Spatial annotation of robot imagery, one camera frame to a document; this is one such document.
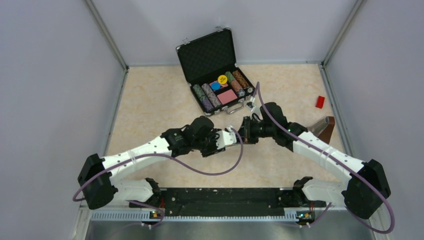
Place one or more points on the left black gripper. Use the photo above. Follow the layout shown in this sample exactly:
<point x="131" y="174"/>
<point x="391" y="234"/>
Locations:
<point x="217" y="147"/>

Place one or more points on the black poker chip case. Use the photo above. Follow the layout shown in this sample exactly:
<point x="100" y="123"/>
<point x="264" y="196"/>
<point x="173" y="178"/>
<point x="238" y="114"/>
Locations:
<point x="202" y="61"/>

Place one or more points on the blue poker chip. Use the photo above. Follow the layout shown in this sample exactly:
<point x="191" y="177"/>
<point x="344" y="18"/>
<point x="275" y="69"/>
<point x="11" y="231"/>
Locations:
<point x="215" y="86"/>

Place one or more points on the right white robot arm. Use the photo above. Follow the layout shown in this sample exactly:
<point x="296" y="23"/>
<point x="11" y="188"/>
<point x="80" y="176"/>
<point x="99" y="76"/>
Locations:
<point x="362" y="186"/>

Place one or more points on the brown knife holder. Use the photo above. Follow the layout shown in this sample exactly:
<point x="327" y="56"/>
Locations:
<point x="323" y="128"/>

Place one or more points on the red block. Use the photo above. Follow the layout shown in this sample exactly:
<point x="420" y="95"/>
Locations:
<point x="320" y="102"/>

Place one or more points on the pink card deck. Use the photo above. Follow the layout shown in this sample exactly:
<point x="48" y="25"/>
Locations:
<point x="227" y="97"/>

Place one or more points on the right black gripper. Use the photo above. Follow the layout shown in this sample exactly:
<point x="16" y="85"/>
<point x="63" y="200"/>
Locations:
<point x="244" y="135"/>

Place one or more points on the yellow poker chip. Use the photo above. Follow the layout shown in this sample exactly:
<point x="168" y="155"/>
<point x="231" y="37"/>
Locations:
<point x="222" y="79"/>

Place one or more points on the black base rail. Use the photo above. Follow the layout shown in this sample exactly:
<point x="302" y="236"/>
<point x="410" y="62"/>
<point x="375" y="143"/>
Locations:
<point x="230" y="202"/>

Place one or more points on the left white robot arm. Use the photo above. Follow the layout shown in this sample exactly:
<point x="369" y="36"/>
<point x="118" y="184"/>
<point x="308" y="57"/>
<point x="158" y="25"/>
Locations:
<point x="101" y="179"/>

